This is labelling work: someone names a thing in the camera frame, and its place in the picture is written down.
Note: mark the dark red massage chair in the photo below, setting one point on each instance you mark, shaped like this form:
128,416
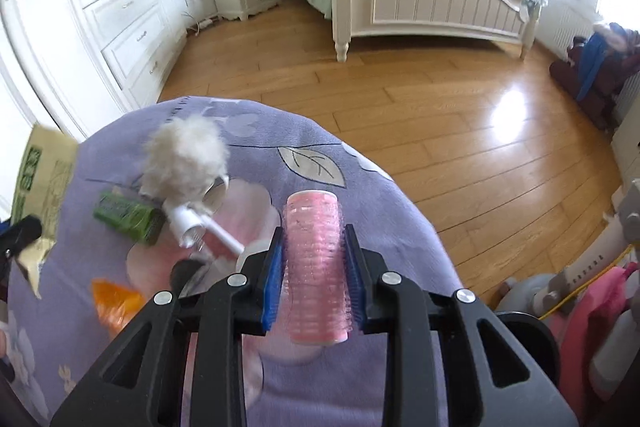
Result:
595,92

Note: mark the white power strip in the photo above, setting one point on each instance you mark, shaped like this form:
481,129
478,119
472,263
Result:
205,23

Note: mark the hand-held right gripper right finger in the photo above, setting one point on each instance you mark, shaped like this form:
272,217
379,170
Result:
352,287

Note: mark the purple floral tablecloth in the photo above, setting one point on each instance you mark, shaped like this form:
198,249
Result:
250,132

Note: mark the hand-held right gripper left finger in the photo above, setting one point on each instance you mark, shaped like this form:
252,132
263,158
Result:
272,287

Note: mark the orange snack packet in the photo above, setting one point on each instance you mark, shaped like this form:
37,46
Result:
117,304

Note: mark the pink hair roller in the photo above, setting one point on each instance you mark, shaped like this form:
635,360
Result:
312,257

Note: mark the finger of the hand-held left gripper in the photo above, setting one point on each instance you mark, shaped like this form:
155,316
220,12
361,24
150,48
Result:
22,232

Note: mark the white fluffy ball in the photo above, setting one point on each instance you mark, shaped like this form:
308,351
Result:
185,157

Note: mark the dark green snack packet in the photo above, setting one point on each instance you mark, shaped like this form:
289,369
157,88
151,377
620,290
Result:
125,214

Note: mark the white wardrobe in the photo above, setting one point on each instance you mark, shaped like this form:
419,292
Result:
115,7

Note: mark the blue cloth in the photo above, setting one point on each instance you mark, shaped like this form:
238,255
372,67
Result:
592,57

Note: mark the beige bag with green print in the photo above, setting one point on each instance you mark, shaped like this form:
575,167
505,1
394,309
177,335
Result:
45,177

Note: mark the white radiator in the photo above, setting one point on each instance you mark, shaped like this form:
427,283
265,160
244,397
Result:
570,29

